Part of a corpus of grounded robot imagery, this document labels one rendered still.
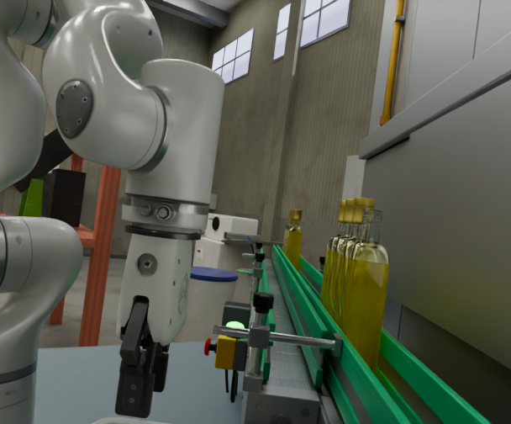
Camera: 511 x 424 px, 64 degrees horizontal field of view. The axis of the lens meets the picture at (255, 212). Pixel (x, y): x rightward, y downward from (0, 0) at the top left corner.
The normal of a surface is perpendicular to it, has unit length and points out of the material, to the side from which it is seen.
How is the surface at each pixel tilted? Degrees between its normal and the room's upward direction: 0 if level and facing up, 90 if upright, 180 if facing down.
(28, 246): 71
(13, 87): 92
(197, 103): 89
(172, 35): 90
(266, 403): 90
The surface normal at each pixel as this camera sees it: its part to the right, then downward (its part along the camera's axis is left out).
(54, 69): -0.59, -0.12
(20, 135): 0.80, 0.04
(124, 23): 0.97, 0.14
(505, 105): -0.99, -0.13
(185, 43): 0.50, 0.06
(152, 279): -0.01, -0.06
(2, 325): 0.07, -0.85
